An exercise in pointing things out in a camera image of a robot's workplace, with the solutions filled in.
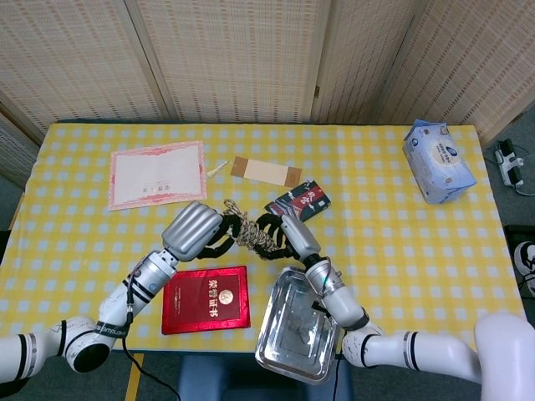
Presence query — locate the yellow floor tape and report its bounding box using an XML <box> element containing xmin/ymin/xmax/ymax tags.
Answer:
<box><xmin>125</xmin><ymin>353</ymin><xmax>145</xmax><ymax>401</ymax></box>

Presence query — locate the blue tissue pack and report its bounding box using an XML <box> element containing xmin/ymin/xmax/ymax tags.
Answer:
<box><xmin>402</xmin><ymin>118</ymin><xmax>478</xmax><ymax>205</ymax></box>

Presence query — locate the blue stool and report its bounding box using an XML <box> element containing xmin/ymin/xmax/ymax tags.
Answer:
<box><xmin>177</xmin><ymin>357</ymin><xmax>352</xmax><ymax>401</ymax></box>

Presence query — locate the black floor mat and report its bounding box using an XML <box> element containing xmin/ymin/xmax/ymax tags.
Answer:
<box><xmin>503</xmin><ymin>224</ymin><xmax>535</xmax><ymax>331</ymax></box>

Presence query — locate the white power strip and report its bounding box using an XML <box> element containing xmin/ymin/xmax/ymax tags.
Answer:
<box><xmin>495</xmin><ymin>140</ymin><xmax>527</xmax><ymax>187</ymax></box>

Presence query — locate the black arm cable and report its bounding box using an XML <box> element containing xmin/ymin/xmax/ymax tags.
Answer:
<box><xmin>329</xmin><ymin>358</ymin><xmax>342</xmax><ymax>401</ymax></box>
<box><xmin>120</xmin><ymin>287</ymin><xmax>181</xmax><ymax>401</ymax></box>

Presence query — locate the black and white sneaker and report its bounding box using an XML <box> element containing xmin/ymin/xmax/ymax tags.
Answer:
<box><xmin>513</xmin><ymin>241</ymin><xmax>535</xmax><ymax>297</ymax></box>

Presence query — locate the speckled beige braided rope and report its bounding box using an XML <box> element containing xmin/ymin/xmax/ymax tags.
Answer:
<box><xmin>221</xmin><ymin>198</ymin><xmax>277</xmax><ymax>256</ymax></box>

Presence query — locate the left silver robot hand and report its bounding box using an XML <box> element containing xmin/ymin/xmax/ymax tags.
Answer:
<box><xmin>161</xmin><ymin>200</ymin><xmax>242</xmax><ymax>263</ymax></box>

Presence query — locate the stainless steel tray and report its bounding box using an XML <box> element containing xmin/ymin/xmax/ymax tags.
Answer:
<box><xmin>254</xmin><ymin>266</ymin><xmax>349</xmax><ymax>384</ymax></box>

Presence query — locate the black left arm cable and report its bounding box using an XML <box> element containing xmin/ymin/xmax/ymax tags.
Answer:
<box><xmin>120</xmin><ymin>287</ymin><xmax>181</xmax><ymax>401</ymax></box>

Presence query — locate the pink bordered certificate paper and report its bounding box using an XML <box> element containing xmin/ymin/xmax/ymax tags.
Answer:
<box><xmin>107</xmin><ymin>140</ymin><xmax>208</xmax><ymax>211</ymax></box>

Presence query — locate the dark patterned flat box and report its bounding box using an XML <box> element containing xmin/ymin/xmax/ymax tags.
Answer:
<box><xmin>264</xmin><ymin>179</ymin><xmax>334</xmax><ymax>223</ymax></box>

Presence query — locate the yellow checkered tablecloth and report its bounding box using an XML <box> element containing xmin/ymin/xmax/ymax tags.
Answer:
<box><xmin>0</xmin><ymin>123</ymin><xmax>532</xmax><ymax>359</ymax></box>

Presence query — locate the woven beige folding screen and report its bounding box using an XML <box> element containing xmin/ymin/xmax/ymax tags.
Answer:
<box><xmin>0</xmin><ymin>0</ymin><xmax>535</xmax><ymax>189</ymax></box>

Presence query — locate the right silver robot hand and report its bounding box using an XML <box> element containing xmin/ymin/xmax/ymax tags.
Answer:
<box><xmin>254</xmin><ymin>212</ymin><xmax>322</xmax><ymax>263</ymax></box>

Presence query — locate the red certificate folder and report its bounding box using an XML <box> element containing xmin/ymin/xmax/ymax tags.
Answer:
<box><xmin>161</xmin><ymin>265</ymin><xmax>252</xmax><ymax>336</ymax></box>

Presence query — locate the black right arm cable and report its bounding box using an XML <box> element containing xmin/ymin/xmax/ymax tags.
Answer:
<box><xmin>329</xmin><ymin>358</ymin><xmax>342</xmax><ymax>401</ymax></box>

